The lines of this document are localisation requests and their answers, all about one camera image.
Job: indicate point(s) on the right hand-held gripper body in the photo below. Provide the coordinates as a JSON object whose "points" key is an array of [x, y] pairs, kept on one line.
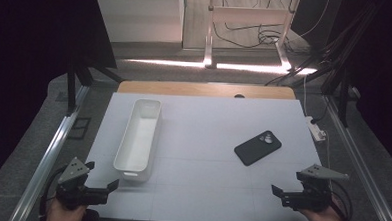
{"points": [[312, 197]]}

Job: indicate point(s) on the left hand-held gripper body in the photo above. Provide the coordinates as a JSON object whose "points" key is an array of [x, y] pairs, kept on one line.
{"points": [[72, 188]]}

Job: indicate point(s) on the black phone case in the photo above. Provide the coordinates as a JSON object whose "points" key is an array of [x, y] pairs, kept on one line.
{"points": [[252, 151]]}

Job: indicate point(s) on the white plastic basket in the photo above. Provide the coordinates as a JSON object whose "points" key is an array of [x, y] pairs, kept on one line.
{"points": [[137, 138]]}

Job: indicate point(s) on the person's left hand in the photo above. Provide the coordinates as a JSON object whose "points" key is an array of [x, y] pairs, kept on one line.
{"points": [[64, 215]]}

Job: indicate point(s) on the white power strip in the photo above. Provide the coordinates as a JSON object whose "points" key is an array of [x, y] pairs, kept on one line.
{"points": [[315, 129]]}

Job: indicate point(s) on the black metal stand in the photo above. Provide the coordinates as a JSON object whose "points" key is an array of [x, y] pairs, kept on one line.
{"points": [[71, 88], [344, 100]]}

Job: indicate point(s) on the white table cover sheet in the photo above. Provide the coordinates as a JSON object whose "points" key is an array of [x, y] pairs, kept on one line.
{"points": [[199, 137]]}

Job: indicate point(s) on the black table grommet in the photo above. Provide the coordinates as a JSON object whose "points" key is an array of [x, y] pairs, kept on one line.
{"points": [[239, 96]]}

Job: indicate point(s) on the wooden table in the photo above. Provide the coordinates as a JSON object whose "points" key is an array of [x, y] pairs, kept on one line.
{"points": [[185, 89]]}

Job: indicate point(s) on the black curtain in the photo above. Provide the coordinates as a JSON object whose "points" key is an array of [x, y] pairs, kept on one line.
{"points": [[26, 49], [386, 65]]}

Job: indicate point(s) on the white cabinet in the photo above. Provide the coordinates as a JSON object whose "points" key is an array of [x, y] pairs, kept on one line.
{"points": [[138, 18]]}

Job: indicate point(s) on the aluminium rail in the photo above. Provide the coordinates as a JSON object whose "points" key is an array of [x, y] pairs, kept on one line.
{"points": [[48, 157], [358, 161]]}

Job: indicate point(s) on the white desk frame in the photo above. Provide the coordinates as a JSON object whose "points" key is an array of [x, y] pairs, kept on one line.
{"points": [[248, 15]]}

